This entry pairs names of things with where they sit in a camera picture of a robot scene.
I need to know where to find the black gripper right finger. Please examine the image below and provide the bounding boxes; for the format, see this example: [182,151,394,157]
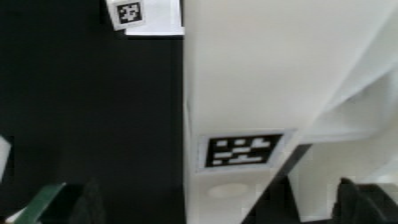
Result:
[331,178,398,224]

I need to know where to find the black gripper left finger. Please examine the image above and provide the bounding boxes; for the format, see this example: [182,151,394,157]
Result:
[6,180,106,224]

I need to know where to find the long white chair back post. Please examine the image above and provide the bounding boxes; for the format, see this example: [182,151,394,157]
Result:
[184,0,398,224]

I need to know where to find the small white tagged cube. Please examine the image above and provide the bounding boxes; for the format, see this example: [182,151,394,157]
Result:
[107,0,147,31]

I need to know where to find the white sheet with tags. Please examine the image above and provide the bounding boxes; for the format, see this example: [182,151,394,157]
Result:
[125,0,186,36]

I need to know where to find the white U-shaped boundary frame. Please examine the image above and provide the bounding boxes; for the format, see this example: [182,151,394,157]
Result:
[0,135,13,183]

